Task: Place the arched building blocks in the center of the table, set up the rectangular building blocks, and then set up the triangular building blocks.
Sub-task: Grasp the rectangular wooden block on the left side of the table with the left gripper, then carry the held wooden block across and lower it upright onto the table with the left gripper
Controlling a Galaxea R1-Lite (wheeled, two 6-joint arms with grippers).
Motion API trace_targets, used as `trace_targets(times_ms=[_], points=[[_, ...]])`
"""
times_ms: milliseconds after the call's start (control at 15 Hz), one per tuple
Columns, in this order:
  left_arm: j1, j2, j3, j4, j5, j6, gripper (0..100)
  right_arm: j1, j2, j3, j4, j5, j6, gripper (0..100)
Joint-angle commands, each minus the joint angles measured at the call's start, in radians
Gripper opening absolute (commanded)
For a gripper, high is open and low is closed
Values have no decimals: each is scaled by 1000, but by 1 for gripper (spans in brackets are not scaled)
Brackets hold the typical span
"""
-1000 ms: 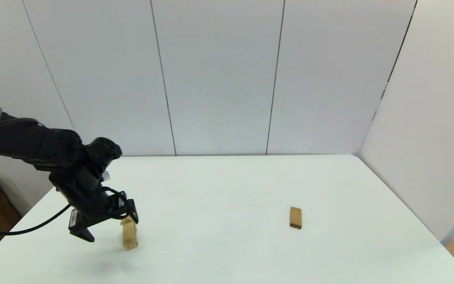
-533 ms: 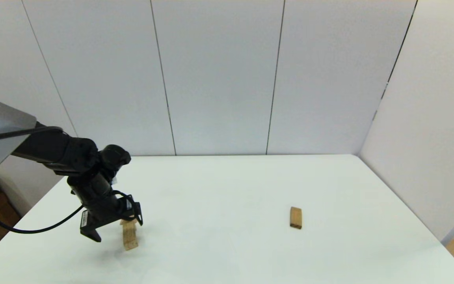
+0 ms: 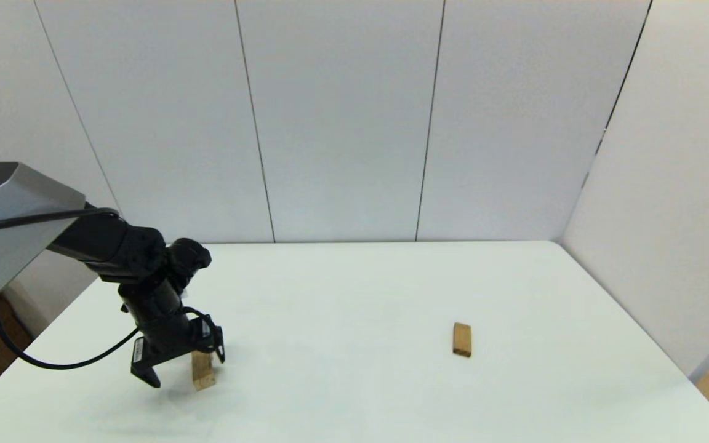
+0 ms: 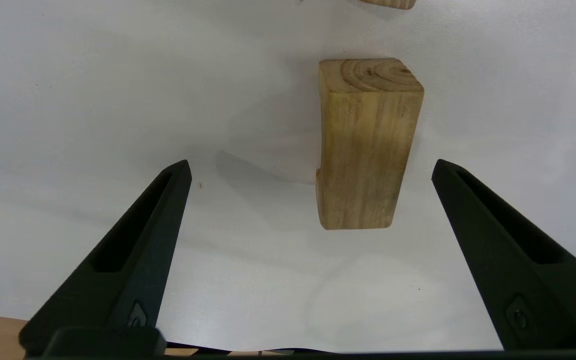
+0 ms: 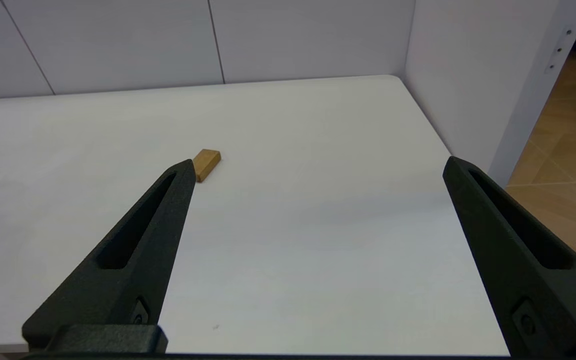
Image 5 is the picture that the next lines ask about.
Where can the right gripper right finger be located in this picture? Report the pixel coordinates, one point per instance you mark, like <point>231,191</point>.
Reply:
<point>533,290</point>

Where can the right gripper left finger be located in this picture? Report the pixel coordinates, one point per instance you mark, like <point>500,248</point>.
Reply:
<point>133,250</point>

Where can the rectangular wooden building block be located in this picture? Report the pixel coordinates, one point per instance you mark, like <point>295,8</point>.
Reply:
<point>206,162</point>

